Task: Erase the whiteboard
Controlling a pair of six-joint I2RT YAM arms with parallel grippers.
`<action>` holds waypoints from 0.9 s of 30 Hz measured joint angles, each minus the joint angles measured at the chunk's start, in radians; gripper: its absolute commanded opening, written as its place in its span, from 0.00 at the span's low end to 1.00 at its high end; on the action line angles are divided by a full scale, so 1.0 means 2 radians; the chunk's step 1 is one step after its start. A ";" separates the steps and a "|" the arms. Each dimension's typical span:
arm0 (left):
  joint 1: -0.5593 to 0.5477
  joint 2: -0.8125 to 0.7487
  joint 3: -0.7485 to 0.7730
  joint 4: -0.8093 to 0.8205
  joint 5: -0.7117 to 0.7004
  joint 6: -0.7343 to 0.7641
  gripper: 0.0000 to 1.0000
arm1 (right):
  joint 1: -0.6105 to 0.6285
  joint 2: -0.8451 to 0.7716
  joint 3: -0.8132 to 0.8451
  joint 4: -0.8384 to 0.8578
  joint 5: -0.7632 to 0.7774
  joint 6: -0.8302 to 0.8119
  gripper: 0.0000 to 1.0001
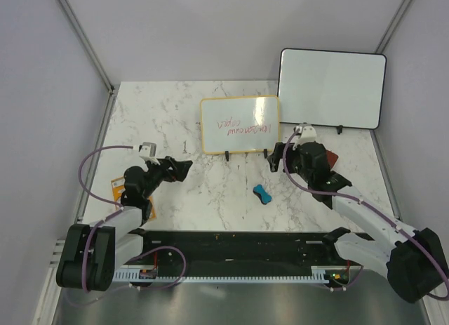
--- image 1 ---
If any blue whiteboard eraser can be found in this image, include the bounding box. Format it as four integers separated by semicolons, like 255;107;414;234
253;184;272;205

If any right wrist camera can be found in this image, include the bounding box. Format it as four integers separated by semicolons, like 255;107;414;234
293;124;317;148

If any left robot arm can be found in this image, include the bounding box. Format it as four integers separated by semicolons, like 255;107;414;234
56;157;193;292

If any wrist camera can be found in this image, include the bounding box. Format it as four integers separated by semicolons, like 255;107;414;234
138;142;159;164
293;124;317;148

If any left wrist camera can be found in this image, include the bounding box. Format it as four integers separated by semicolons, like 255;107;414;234
138;142;159;164

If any yellow framed whiteboard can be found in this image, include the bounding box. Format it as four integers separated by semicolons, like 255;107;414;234
200;95;281;154

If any red small box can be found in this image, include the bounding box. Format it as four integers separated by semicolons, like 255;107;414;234
326;150;339;168

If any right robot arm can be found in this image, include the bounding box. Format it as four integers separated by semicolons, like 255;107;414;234
267;142;448;303

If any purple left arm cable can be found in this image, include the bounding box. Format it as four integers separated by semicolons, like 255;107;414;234
62;145;187;307

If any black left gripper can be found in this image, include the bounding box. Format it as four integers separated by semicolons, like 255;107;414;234
142;156;192;199

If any black framed whiteboard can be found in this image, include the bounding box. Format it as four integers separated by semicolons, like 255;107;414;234
277;48;387;130

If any orange card package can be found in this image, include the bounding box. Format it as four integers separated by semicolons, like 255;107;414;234
111;177;156;220

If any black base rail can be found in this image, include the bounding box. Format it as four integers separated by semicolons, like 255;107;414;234
129;227;349;277

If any white cable duct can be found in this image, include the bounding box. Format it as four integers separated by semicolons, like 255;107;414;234
112;267;329;284

